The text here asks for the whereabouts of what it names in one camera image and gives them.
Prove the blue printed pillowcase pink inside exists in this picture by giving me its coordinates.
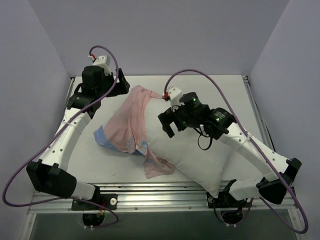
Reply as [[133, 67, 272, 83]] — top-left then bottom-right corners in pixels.
[[93, 85, 175, 179]]

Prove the white pillow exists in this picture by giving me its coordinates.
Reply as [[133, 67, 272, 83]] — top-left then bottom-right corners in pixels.
[[144, 98, 234, 198]]

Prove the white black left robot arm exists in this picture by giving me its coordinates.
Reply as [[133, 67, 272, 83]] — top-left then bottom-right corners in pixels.
[[26, 65, 130, 210]]

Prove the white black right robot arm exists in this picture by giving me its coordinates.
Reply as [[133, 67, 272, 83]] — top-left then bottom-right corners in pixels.
[[158, 88, 302, 207]]

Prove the aluminium table edge rail left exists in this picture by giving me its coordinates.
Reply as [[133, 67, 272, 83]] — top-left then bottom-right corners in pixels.
[[41, 77, 76, 181]]

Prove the aluminium table edge rail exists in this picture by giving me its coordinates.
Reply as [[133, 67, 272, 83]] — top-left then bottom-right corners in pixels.
[[242, 75, 276, 152], [41, 77, 76, 181]]

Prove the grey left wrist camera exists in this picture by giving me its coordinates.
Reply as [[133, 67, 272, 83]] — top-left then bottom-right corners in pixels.
[[88, 55, 112, 76]]

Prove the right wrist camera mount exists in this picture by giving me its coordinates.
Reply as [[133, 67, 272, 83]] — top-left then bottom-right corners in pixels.
[[162, 86, 183, 107]]

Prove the aluminium table edge rail right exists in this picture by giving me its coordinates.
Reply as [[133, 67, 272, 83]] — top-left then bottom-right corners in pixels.
[[242, 75, 276, 152]]

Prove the aluminium front rail frame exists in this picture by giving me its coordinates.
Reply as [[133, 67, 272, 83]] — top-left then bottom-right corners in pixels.
[[27, 181, 296, 214]]

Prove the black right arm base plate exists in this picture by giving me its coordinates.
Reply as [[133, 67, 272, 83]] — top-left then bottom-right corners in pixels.
[[206, 191, 250, 209]]

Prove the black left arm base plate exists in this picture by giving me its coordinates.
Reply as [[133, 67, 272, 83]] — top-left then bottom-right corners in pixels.
[[71, 193, 118, 211]]

